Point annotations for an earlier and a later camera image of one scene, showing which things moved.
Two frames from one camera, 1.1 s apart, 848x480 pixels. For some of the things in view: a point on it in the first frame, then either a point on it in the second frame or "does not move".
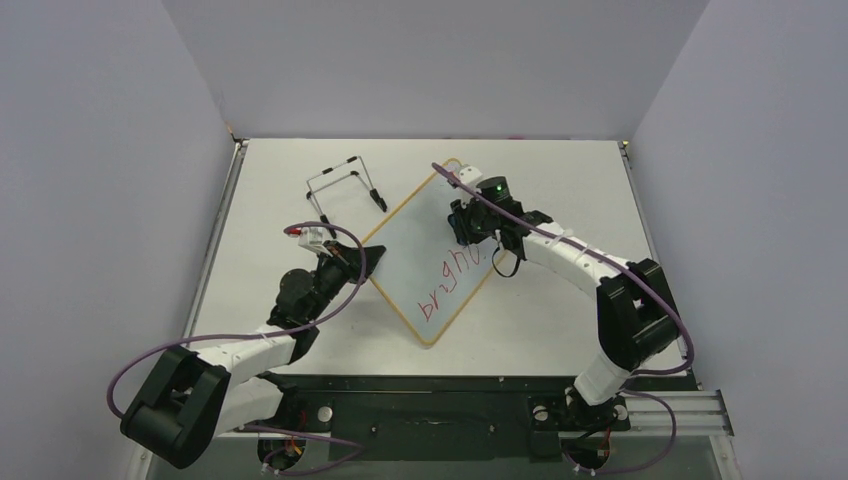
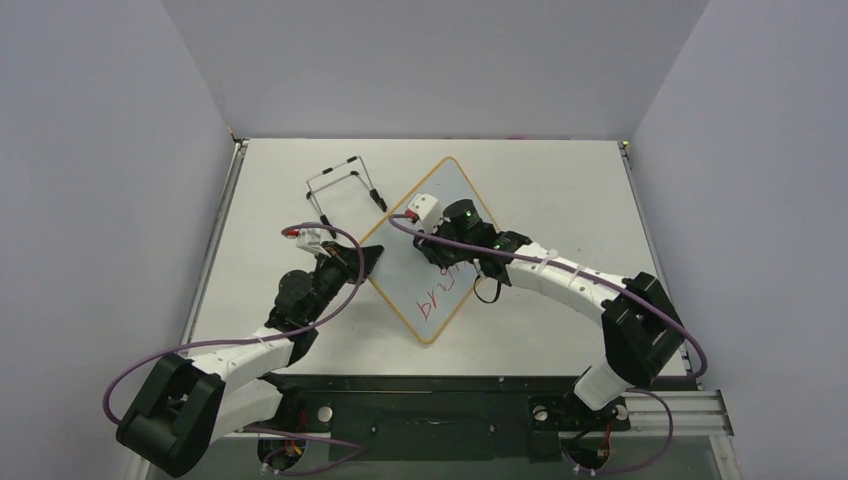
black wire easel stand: (374, 193) does not move
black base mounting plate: (439, 417) does not move
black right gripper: (465, 221) to (429, 249)
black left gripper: (347, 260) does not move
